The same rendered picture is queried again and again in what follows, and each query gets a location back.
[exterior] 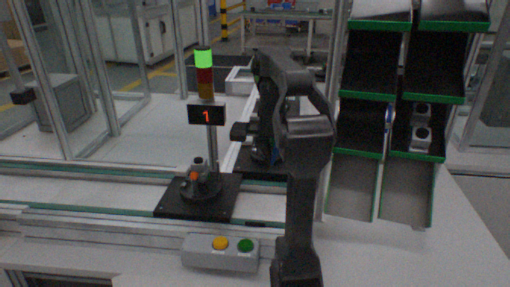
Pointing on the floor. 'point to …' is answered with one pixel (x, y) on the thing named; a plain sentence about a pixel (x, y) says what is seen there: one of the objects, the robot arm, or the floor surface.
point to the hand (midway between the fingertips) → (271, 152)
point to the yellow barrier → (226, 17)
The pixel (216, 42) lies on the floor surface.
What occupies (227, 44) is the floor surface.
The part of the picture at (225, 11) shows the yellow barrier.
